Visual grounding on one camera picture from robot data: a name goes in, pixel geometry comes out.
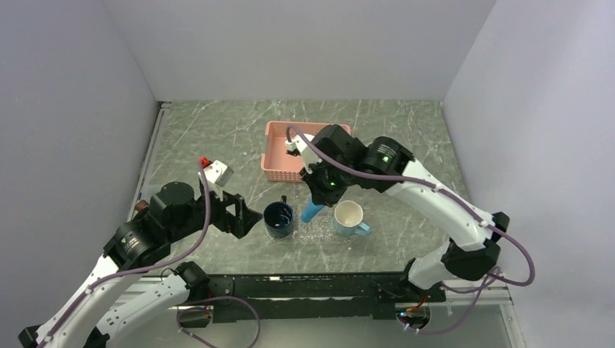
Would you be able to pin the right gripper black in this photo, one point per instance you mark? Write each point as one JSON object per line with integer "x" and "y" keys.
{"x": 310, "y": 176}

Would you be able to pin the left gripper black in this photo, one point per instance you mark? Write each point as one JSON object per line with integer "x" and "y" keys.
{"x": 245, "y": 217}

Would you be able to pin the dark blue mug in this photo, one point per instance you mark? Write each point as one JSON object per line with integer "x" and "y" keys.
{"x": 279, "y": 218}

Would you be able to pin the blue toothpaste tube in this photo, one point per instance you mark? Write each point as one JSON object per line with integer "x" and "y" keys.
{"x": 310, "y": 211}

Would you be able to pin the light blue white mug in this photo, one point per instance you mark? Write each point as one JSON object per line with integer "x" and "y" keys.
{"x": 348, "y": 219}

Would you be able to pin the clear textured oval tray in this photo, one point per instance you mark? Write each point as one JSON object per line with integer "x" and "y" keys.
{"x": 290, "y": 240}

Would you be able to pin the pink perforated plastic basket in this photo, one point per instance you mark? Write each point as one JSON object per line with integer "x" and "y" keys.
{"x": 277, "y": 165}

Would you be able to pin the clear acrylic toothbrush holder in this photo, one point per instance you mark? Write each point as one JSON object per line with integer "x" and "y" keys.
{"x": 319, "y": 230}

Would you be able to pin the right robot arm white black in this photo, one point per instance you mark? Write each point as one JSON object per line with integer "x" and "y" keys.
{"x": 333, "y": 161}

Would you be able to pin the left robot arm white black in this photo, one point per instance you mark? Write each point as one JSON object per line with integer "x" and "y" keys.
{"x": 172, "y": 214}

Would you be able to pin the copper brass fitting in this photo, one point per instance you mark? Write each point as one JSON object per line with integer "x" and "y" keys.
{"x": 140, "y": 206}

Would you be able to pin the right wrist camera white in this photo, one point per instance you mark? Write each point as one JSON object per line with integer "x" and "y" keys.
{"x": 298, "y": 147}

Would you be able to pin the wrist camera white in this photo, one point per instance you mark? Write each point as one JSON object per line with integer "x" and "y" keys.
{"x": 298, "y": 147}
{"x": 216, "y": 173}

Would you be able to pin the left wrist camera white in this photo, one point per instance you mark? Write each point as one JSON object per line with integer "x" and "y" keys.
{"x": 216, "y": 173}

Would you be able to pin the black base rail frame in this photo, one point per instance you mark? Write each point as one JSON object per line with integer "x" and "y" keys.
{"x": 312, "y": 295}

